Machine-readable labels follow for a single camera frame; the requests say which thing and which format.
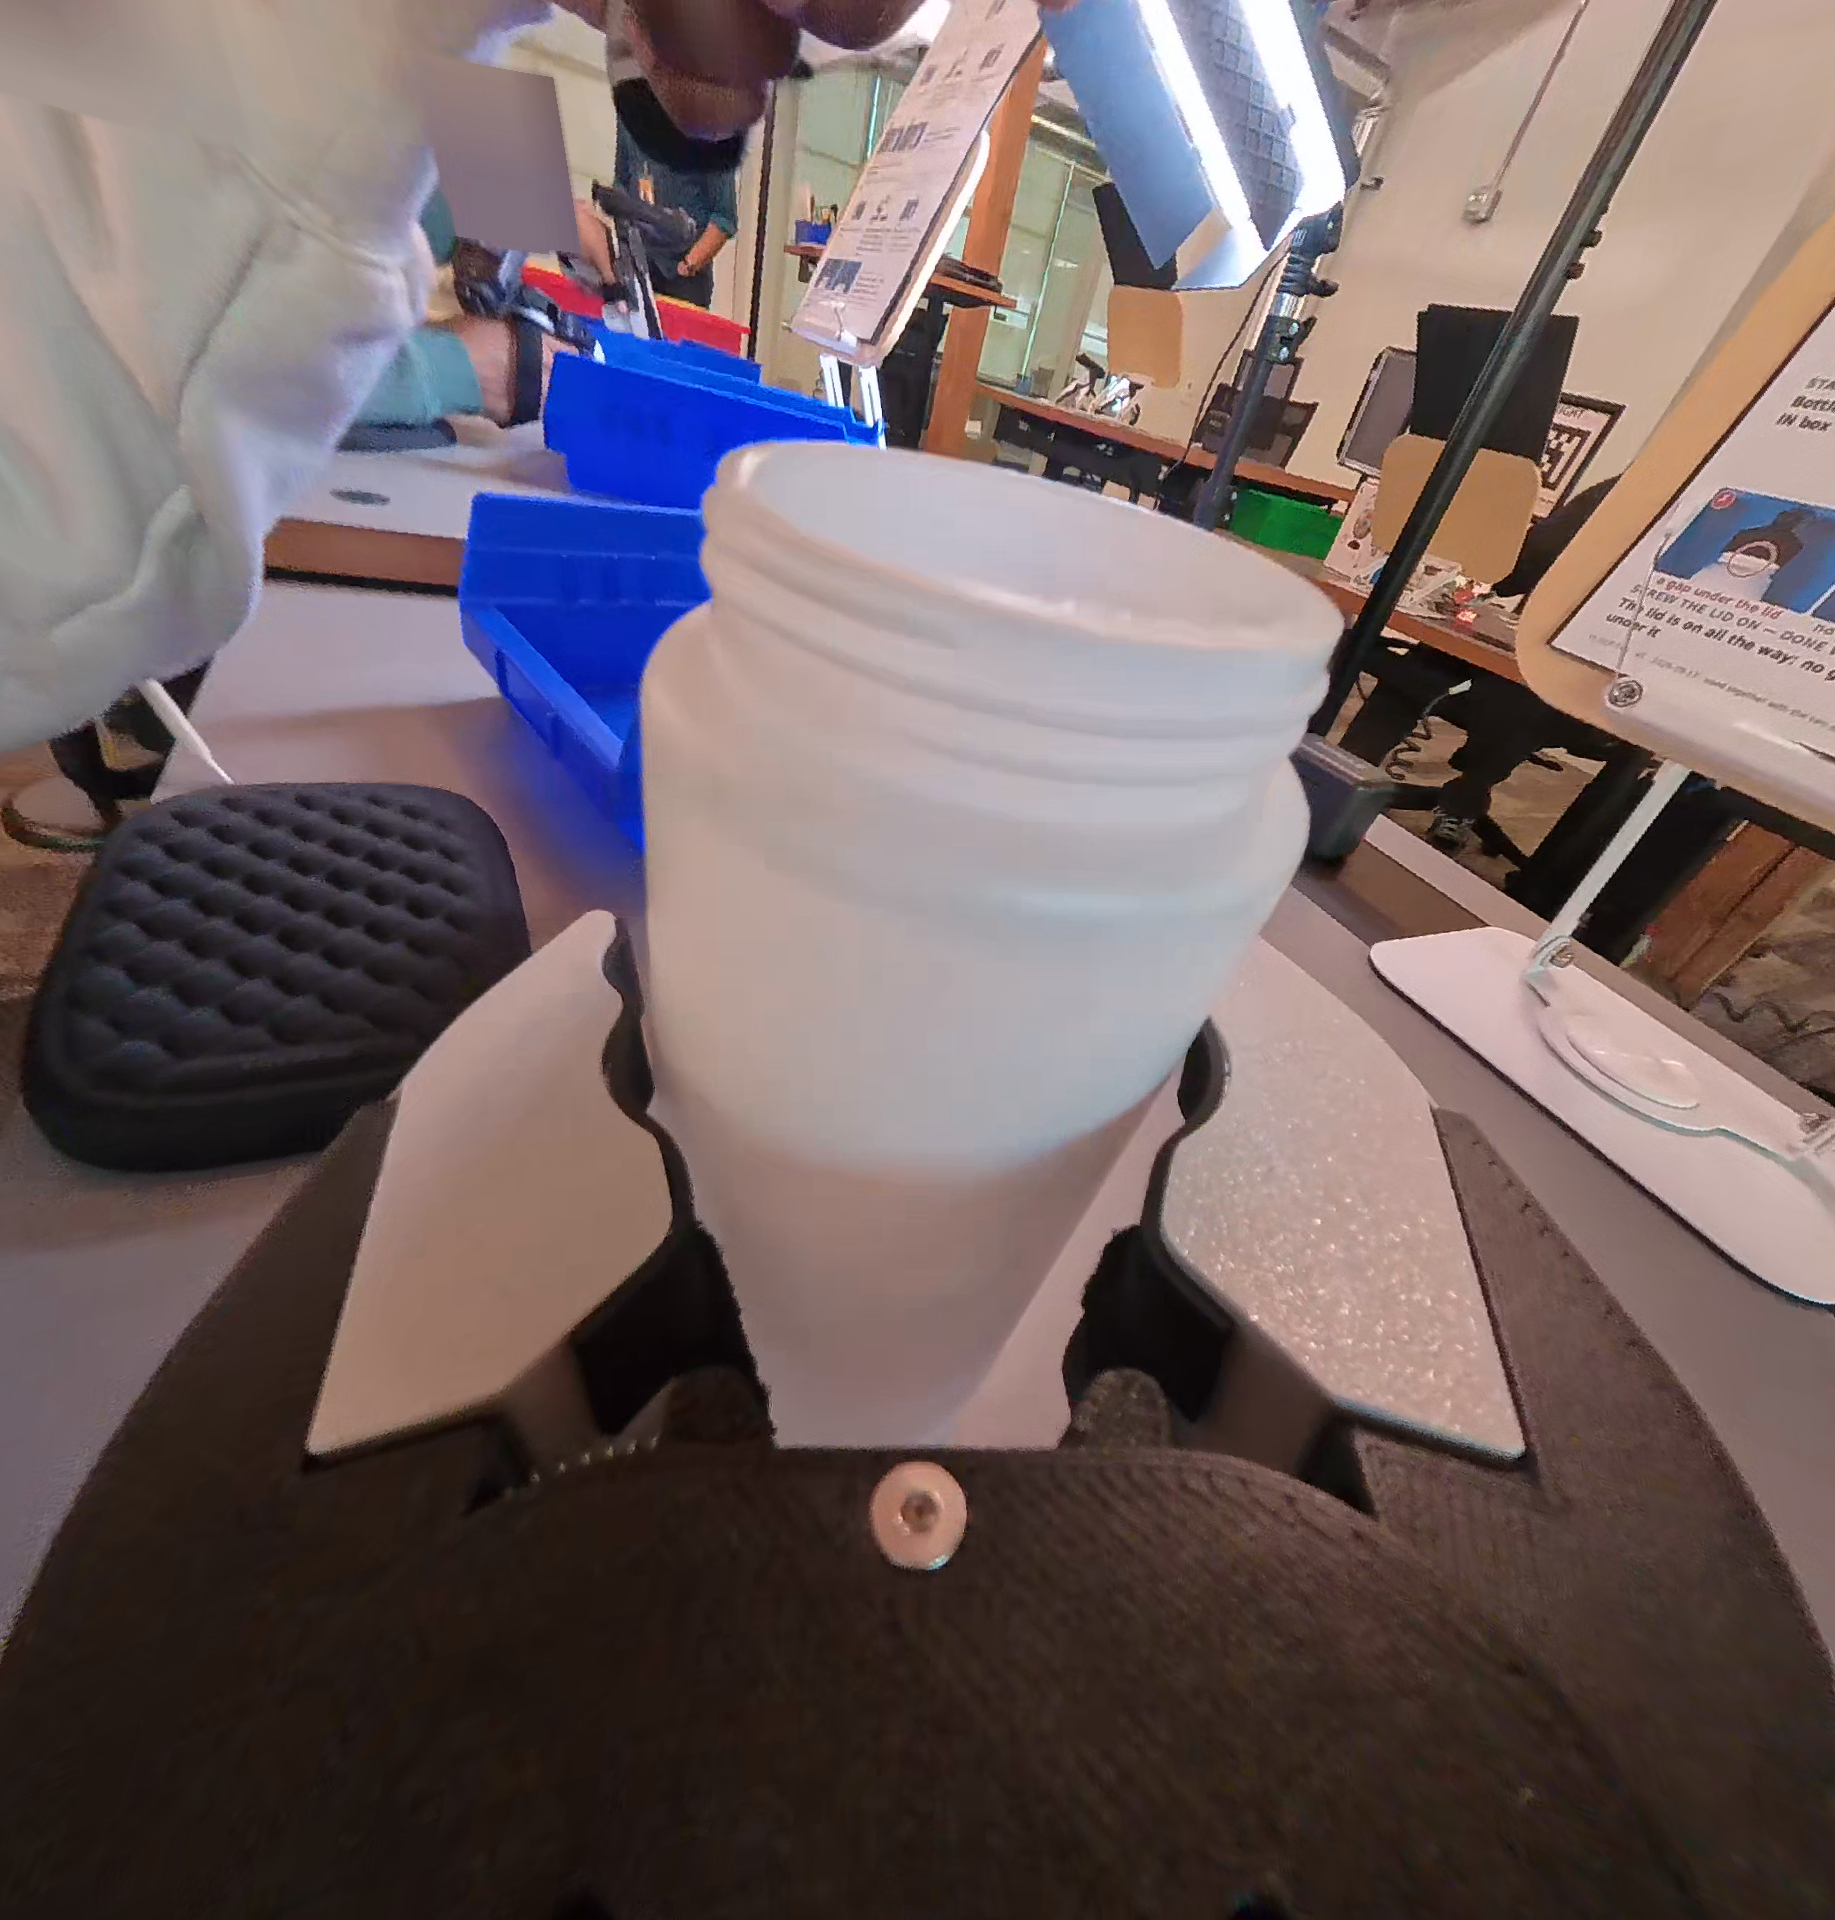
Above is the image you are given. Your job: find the green plastic bin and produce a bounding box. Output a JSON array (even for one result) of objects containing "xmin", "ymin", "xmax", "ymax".
[{"xmin": 1228, "ymin": 486, "xmax": 1343, "ymax": 560}]

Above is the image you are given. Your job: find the studio light panel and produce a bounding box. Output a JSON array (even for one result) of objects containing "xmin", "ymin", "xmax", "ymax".
[{"xmin": 1042, "ymin": 0, "xmax": 1365, "ymax": 294}]

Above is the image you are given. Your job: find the person's left hand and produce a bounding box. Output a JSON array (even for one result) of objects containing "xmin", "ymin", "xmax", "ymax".
[{"xmin": 613, "ymin": 0, "xmax": 935, "ymax": 136}]

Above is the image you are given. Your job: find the long wooden table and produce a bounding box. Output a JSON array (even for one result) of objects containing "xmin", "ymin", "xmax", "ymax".
[{"xmin": 979, "ymin": 382, "xmax": 1361, "ymax": 513}]

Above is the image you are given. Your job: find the black mesh chair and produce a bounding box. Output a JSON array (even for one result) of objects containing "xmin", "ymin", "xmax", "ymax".
[{"xmin": 19, "ymin": 784, "xmax": 532, "ymax": 1175}]

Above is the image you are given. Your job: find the grey tablet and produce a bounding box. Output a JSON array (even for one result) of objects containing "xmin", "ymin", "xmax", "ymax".
[{"xmin": 1336, "ymin": 348, "xmax": 1422, "ymax": 471}]

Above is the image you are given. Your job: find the grey power adapter box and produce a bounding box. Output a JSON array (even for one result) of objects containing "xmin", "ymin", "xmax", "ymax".
[{"xmin": 1291, "ymin": 735, "xmax": 1399, "ymax": 865}]

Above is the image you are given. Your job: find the wooden instruction board stand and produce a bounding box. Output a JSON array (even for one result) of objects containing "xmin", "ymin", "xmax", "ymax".
[
  {"xmin": 787, "ymin": 0, "xmax": 1048, "ymax": 451},
  {"xmin": 1371, "ymin": 179, "xmax": 1835, "ymax": 1307}
]

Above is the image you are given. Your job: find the black monitor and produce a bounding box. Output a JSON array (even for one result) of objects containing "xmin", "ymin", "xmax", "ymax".
[{"xmin": 1415, "ymin": 304, "xmax": 1582, "ymax": 451}]

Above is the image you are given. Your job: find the cardboard sheet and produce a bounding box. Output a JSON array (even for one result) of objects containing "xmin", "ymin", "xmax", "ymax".
[{"xmin": 1373, "ymin": 434, "xmax": 1542, "ymax": 589}]

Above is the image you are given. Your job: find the wooden post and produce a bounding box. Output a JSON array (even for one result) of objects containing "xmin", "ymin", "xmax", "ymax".
[{"xmin": 925, "ymin": 45, "xmax": 1048, "ymax": 456}]

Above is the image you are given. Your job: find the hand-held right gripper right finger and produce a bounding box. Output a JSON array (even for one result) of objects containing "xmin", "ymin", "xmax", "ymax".
[{"xmin": 1149, "ymin": 938, "xmax": 1527, "ymax": 1465}]

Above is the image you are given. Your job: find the black and white marker sign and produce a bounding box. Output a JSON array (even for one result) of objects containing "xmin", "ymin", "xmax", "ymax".
[{"xmin": 1540, "ymin": 393, "xmax": 1628, "ymax": 498}]

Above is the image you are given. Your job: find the person's left forearm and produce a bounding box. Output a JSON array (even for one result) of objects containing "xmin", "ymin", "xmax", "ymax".
[{"xmin": 0, "ymin": 0, "xmax": 454, "ymax": 771}]

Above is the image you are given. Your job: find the red plastic bin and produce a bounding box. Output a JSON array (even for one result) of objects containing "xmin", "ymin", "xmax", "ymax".
[{"xmin": 525, "ymin": 269, "xmax": 752, "ymax": 359}]

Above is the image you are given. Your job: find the white plastic bottle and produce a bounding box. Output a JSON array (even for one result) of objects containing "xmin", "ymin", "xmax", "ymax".
[{"xmin": 639, "ymin": 439, "xmax": 1345, "ymax": 1450}]

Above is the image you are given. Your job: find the blue plastic bin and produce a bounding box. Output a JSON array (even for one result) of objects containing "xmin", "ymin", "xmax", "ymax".
[
  {"xmin": 543, "ymin": 326, "xmax": 886, "ymax": 513},
  {"xmin": 461, "ymin": 492, "xmax": 712, "ymax": 849}
]

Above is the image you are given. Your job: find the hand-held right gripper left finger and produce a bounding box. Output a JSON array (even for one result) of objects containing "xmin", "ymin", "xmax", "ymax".
[{"xmin": 304, "ymin": 910, "xmax": 693, "ymax": 1459}]

